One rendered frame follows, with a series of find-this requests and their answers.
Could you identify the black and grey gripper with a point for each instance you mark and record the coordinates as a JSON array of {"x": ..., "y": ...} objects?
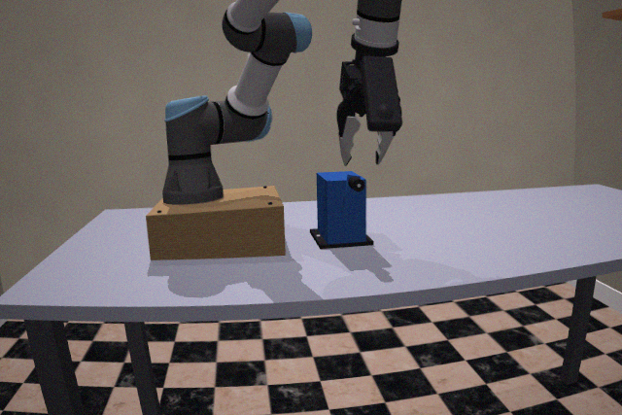
[{"x": 348, "y": 122}]

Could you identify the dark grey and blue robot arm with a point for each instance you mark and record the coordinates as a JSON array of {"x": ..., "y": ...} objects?
[{"x": 194, "y": 124}]

